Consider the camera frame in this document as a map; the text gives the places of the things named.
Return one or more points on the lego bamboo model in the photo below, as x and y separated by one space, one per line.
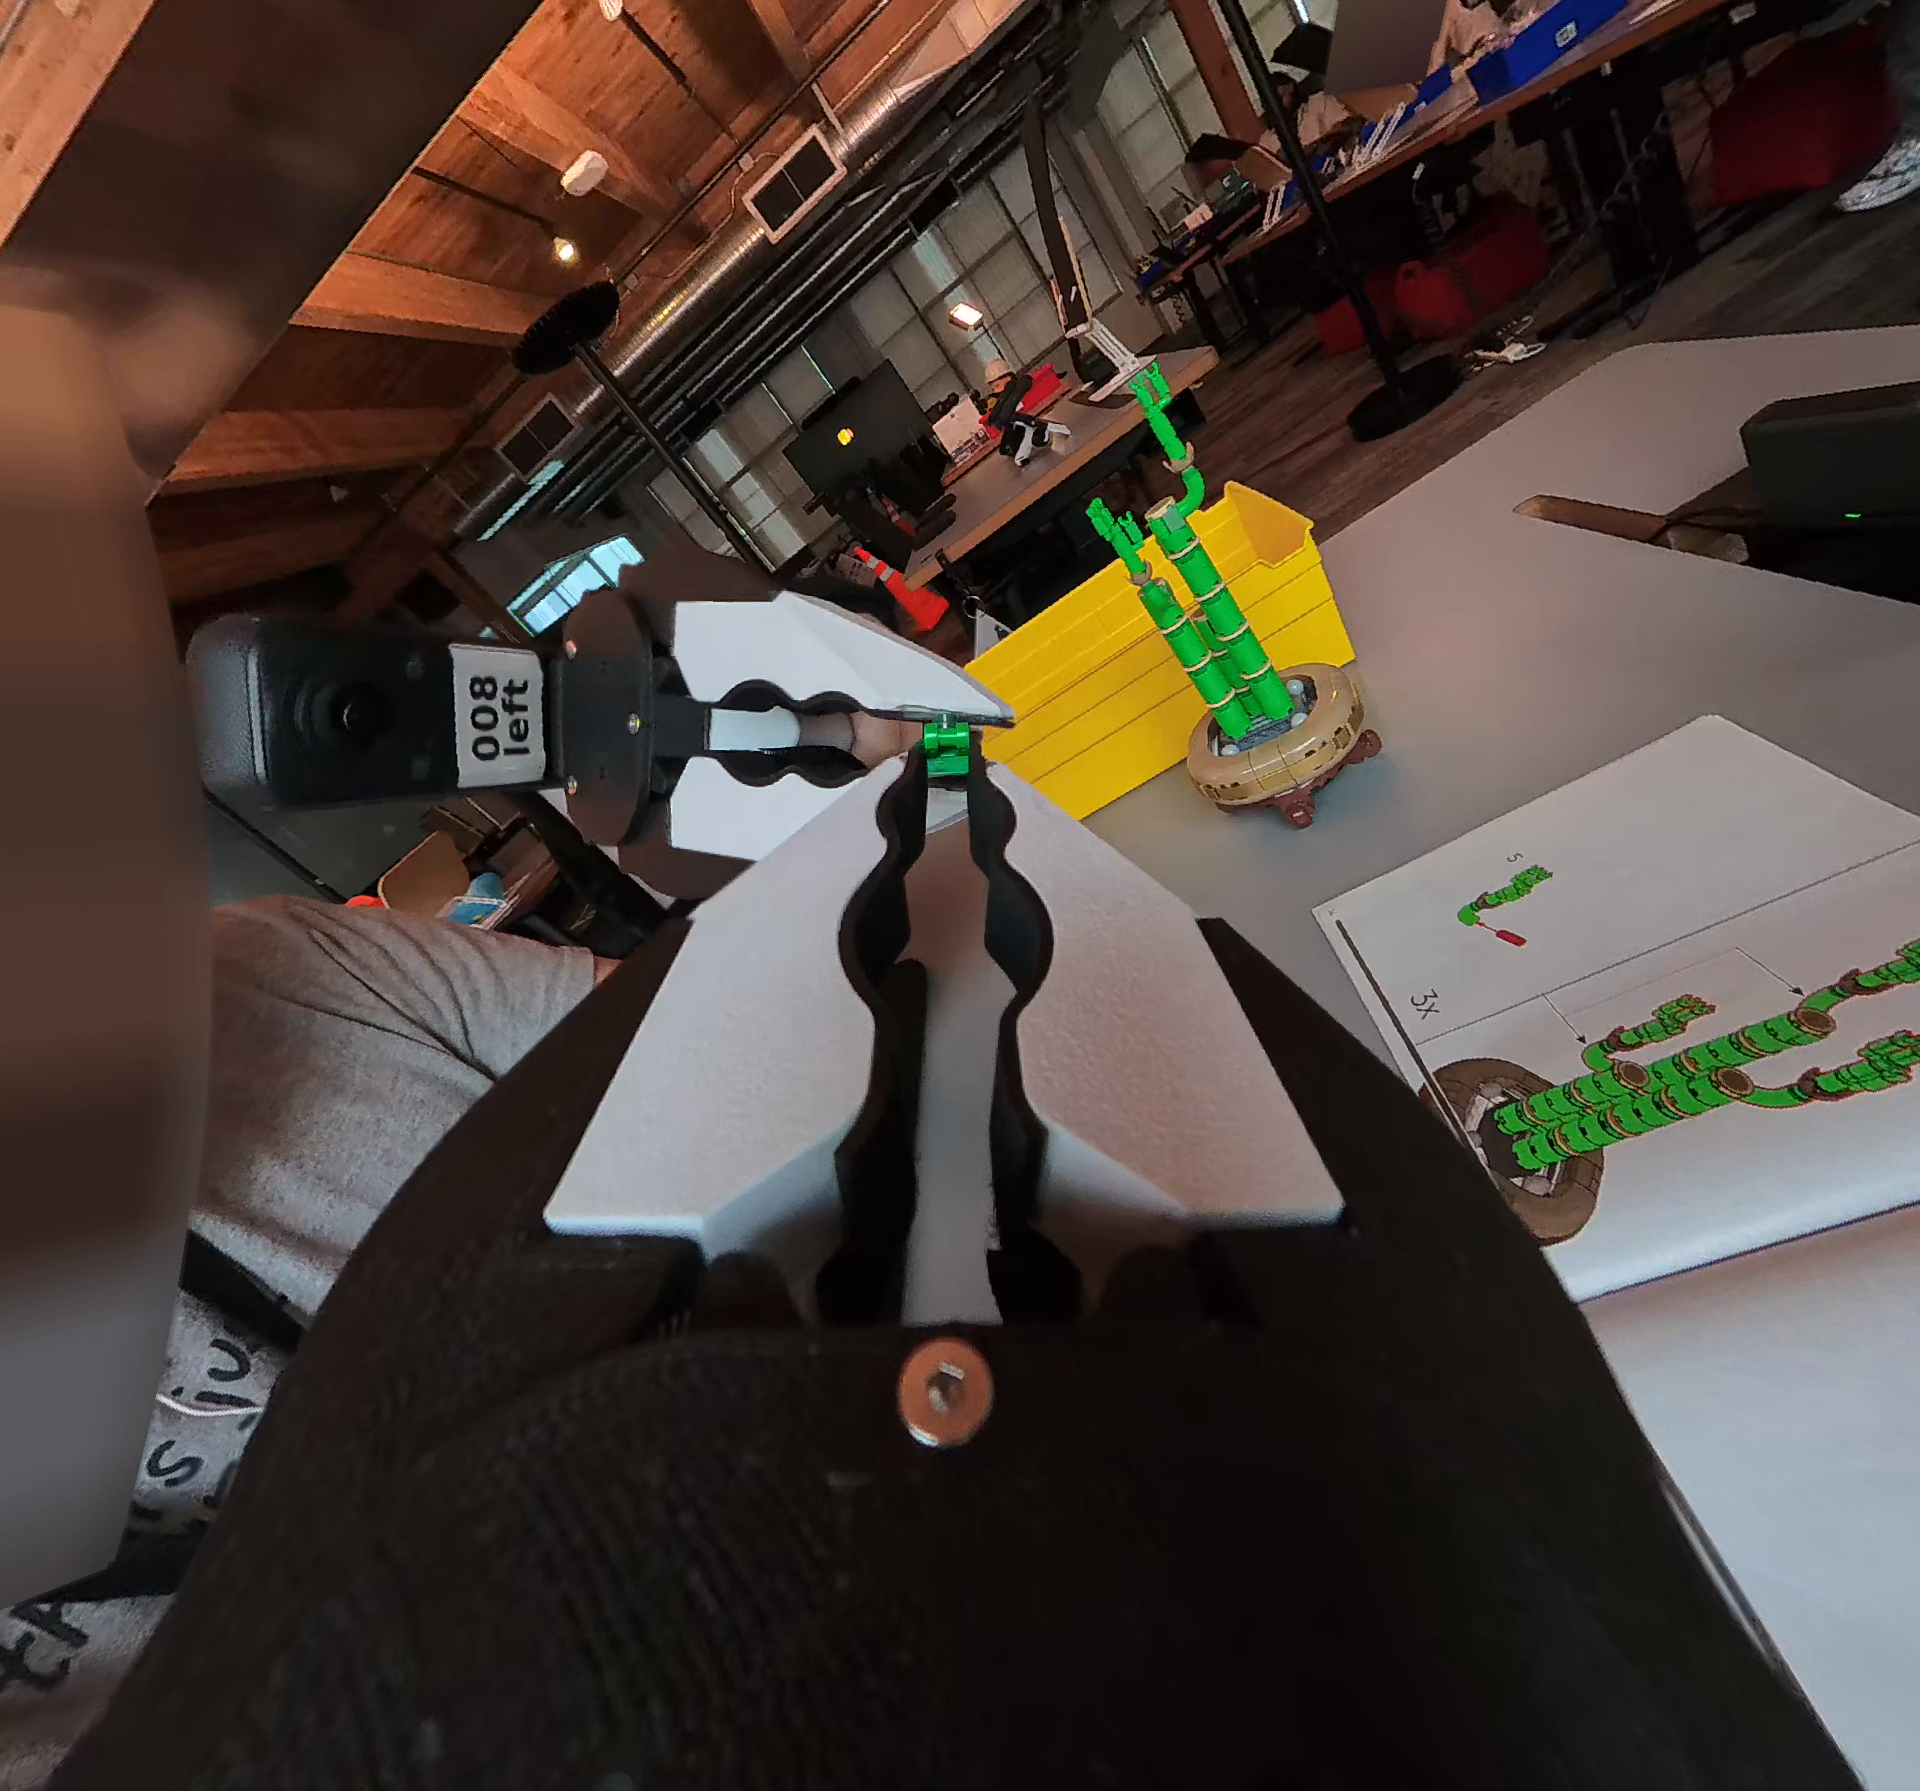
1274 757

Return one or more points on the orange traffic cone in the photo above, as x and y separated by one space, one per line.
908 596

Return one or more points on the black pole stand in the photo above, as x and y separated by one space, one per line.
1394 404

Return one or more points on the long wooden workbench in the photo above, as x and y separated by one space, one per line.
1619 53

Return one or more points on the yellow plastic bin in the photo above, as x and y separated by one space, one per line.
1080 682

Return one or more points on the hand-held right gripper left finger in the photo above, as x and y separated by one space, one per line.
719 1072

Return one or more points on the wooden top table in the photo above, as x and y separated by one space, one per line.
1049 471

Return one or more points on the small bright green lego piece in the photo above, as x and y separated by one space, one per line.
949 745

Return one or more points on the red storage bin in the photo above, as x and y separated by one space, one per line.
1800 118

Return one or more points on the black monitor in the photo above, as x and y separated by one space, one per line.
862 448

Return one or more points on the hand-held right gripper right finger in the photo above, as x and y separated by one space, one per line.
1155 1072

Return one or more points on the blue plastic bin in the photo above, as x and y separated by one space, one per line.
1552 29

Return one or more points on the lego instruction booklet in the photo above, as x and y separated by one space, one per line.
1724 847

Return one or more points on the silver air duct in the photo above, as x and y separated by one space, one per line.
719 277

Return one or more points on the black electronic box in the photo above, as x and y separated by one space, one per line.
1830 486

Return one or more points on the person's grey printed clothing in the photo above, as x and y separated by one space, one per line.
344 1057

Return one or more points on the black round light stand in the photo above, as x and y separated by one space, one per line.
567 327

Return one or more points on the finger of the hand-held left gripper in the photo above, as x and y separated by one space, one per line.
811 651
719 832

